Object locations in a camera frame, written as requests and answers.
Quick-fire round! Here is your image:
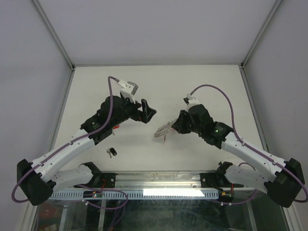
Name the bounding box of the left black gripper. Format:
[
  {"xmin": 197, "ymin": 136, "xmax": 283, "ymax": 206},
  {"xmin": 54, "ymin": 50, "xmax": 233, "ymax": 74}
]
[{"xmin": 110, "ymin": 94, "xmax": 155, "ymax": 128}]

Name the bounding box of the metal disc with keyrings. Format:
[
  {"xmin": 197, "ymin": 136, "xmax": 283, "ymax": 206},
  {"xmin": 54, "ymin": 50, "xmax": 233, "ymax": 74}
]
[{"xmin": 154, "ymin": 119, "xmax": 176, "ymax": 139}]

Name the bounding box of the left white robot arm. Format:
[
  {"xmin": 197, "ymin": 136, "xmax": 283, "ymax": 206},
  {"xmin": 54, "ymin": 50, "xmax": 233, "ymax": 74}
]
[{"xmin": 17, "ymin": 96, "xmax": 157, "ymax": 205}]

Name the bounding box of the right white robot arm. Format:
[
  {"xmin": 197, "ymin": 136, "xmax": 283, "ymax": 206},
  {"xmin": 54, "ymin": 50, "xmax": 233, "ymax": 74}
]
[{"xmin": 172, "ymin": 104, "xmax": 308, "ymax": 207}]

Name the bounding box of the black tag key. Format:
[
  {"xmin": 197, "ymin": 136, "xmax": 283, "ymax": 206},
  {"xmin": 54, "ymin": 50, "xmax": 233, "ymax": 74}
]
[{"xmin": 106, "ymin": 147, "xmax": 117, "ymax": 158}]

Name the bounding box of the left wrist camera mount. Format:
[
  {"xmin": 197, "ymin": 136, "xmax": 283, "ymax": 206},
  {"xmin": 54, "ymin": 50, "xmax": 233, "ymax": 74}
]
[{"xmin": 117, "ymin": 80, "xmax": 139, "ymax": 103}]

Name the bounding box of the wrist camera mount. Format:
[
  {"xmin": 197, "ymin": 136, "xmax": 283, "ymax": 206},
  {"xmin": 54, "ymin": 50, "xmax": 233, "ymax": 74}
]
[
  {"xmin": 117, "ymin": 80, "xmax": 139, "ymax": 103},
  {"xmin": 183, "ymin": 94, "xmax": 200, "ymax": 111}
]

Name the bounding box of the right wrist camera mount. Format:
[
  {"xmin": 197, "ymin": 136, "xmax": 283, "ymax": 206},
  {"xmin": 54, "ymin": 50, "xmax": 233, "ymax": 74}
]
[{"xmin": 183, "ymin": 94, "xmax": 200, "ymax": 111}]

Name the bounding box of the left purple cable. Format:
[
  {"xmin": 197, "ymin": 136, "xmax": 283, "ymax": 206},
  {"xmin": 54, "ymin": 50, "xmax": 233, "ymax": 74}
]
[{"xmin": 11, "ymin": 76, "xmax": 120, "ymax": 203}]

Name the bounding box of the purple cable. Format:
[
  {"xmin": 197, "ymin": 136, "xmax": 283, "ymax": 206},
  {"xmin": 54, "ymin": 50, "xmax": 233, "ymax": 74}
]
[
  {"xmin": 11, "ymin": 76, "xmax": 120, "ymax": 203},
  {"xmin": 190, "ymin": 84, "xmax": 308, "ymax": 205}
]

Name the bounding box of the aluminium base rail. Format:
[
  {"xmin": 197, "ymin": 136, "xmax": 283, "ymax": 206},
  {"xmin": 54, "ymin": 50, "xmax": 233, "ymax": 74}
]
[{"xmin": 104, "ymin": 171, "xmax": 215, "ymax": 190}]

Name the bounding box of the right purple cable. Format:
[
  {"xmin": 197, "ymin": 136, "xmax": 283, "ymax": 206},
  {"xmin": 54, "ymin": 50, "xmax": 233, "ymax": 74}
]
[{"xmin": 190, "ymin": 84, "xmax": 308, "ymax": 205}]

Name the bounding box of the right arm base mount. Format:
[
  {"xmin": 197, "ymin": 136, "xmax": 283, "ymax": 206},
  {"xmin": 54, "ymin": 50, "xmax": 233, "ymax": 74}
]
[{"xmin": 200, "ymin": 172, "xmax": 228, "ymax": 191}]

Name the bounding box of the white slotted cable duct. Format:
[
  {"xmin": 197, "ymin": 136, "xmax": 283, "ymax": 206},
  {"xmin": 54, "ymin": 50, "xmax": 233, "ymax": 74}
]
[{"xmin": 50, "ymin": 188, "xmax": 219, "ymax": 201}]

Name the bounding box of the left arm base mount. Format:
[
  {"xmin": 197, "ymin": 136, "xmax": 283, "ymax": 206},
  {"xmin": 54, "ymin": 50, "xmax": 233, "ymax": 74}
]
[{"xmin": 94, "ymin": 172, "xmax": 117, "ymax": 189}]

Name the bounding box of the aluminium frame post left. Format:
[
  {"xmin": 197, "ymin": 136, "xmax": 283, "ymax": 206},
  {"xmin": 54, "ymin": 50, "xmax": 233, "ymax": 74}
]
[{"xmin": 30, "ymin": 0, "xmax": 75, "ymax": 71}]

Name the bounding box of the aluminium frame post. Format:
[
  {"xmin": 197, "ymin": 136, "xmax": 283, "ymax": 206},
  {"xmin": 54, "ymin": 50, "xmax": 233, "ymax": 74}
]
[
  {"xmin": 30, "ymin": 0, "xmax": 75, "ymax": 71},
  {"xmin": 240, "ymin": 0, "xmax": 283, "ymax": 69}
]

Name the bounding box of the aluminium frame post right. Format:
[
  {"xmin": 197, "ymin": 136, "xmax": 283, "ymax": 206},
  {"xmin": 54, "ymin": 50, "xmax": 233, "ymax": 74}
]
[{"xmin": 240, "ymin": 0, "xmax": 283, "ymax": 69}]

